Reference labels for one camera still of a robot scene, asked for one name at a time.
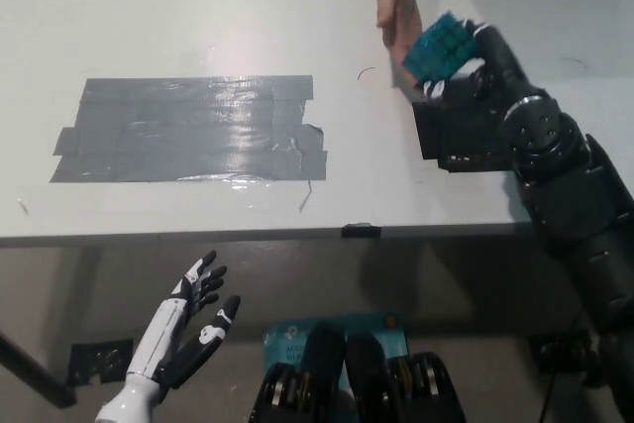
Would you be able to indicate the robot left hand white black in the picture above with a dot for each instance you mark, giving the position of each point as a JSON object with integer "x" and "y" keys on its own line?
{"x": 193, "y": 339}

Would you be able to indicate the person's bare hand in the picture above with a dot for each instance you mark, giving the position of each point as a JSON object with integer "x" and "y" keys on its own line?
{"x": 403, "y": 12}

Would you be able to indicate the robot right hand white black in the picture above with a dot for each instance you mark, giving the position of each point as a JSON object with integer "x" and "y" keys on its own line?
{"x": 495, "y": 71}

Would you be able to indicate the blue rubik's cube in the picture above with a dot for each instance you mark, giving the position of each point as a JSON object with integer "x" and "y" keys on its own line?
{"x": 441, "y": 49}

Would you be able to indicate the black tape square patch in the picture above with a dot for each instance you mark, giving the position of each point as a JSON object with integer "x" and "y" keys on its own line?
{"x": 446, "y": 138}

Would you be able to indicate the black metal table leg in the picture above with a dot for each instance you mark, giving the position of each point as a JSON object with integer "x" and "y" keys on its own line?
{"x": 34, "y": 373}

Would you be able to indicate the teal cardboard box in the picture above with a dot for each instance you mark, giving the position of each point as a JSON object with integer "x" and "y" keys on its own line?
{"x": 381, "y": 331}

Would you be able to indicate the grey duct tape patch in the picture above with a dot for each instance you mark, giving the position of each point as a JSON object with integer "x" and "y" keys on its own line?
{"x": 193, "y": 131}

